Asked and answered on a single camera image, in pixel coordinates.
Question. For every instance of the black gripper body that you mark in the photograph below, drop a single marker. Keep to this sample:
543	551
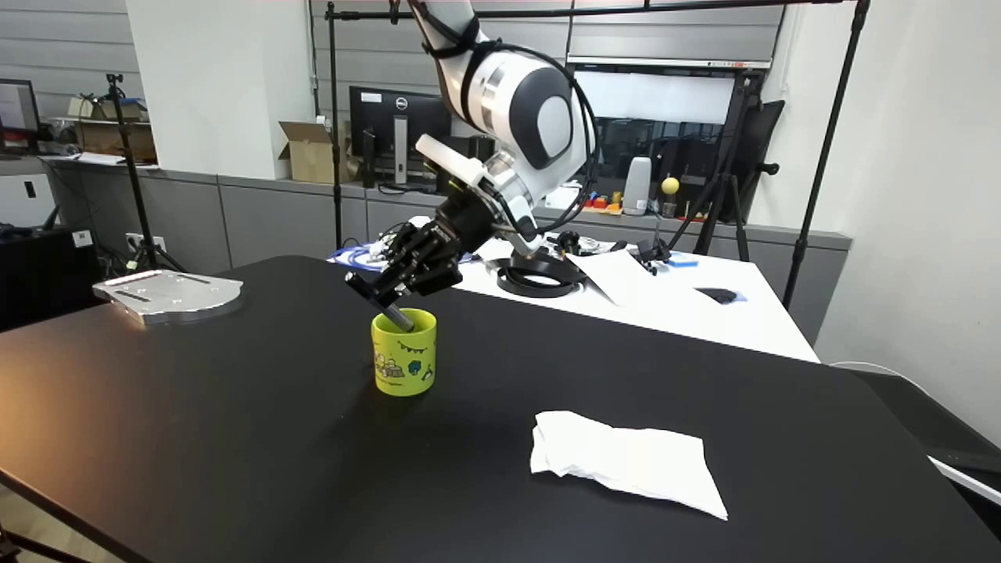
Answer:
458	228

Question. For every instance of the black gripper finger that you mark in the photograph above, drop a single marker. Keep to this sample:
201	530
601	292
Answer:
382	289
405	249

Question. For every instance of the black marker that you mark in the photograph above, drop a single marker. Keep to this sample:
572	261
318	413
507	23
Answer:
400	317

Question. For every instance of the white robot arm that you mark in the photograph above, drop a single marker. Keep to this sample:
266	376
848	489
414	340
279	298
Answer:
540	124

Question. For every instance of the yellow mug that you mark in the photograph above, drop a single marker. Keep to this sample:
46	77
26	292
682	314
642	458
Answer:
405	359

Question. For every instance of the cardboard box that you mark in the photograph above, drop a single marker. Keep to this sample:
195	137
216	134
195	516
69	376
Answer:
312	151

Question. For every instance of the yellow ball microphone stand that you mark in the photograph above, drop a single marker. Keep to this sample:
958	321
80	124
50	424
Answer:
658	253

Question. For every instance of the white crumpled cloth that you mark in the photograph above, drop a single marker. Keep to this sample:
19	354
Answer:
655	466

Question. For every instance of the black light stand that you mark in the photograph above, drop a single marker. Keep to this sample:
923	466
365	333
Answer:
149	253

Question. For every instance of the black tripod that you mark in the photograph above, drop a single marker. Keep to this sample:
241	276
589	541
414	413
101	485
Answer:
737	172

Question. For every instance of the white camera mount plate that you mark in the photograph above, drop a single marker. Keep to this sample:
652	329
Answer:
465	175

